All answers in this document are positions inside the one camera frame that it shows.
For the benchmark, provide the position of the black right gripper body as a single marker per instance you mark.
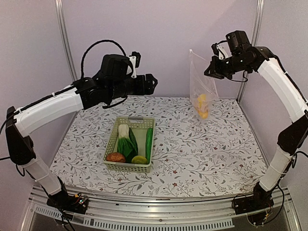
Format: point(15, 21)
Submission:
point(234, 65)

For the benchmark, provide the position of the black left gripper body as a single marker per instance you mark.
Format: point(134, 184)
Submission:
point(139, 89)

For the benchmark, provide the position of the clear zip top bag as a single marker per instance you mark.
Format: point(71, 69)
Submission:
point(199, 83)

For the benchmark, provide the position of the green cucumber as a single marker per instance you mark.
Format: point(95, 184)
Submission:
point(148, 144)

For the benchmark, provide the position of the yellow green mango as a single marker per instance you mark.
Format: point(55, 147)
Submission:
point(139, 160)

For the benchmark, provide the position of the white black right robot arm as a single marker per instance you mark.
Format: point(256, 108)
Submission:
point(236, 54)

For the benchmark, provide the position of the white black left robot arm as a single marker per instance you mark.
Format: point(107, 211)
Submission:
point(117, 78)

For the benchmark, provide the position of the pale green perforated basket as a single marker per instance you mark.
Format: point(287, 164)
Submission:
point(139, 126)

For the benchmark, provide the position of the green bok choy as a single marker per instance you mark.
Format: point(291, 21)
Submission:
point(127, 144)

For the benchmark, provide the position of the brown bread roll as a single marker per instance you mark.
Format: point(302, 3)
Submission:
point(116, 157)

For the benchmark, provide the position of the floral patterned table mat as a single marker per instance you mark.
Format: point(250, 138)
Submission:
point(193, 157)

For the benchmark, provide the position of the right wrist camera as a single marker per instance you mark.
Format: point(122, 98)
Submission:
point(219, 51)

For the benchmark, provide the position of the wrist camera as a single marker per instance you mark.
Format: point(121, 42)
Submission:
point(219, 51)
point(134, 59)

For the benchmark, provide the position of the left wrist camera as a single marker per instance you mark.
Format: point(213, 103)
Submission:
point(134, 59)

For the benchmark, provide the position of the left aluminium frame post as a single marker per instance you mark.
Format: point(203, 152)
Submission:
point(65, 39)

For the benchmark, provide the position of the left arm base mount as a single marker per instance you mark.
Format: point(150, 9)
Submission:
point(73, 203)

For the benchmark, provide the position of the aluminium front rail base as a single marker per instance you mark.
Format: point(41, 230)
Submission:
point(118, 212)

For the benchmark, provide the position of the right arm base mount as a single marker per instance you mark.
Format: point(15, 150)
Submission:
point(257, 212)

